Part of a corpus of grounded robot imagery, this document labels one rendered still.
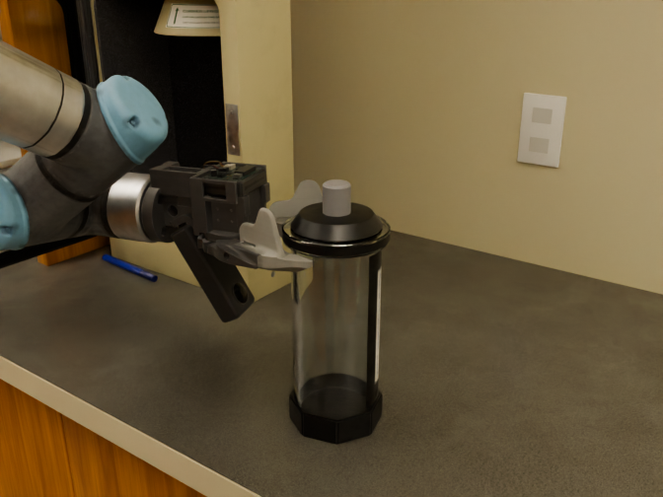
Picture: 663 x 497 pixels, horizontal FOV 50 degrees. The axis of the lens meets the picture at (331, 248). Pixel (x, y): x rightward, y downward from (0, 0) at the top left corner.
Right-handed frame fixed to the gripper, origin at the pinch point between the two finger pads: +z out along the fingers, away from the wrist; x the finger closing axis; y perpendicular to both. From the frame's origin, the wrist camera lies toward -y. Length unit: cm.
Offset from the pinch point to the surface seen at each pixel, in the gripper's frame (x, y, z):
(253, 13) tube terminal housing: 25.0, 21.3, -20.2
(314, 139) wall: 69, -5, -30
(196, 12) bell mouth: 27.7, 21.2, -30.3
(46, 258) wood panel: 23, -18, -60
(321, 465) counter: -8.5, -20.1, 1.8
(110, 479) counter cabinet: -4.3, -33.6, -29.1
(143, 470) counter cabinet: -6.1, -29.0, -22.2
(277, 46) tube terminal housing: 29.6, 16.6, -19.0
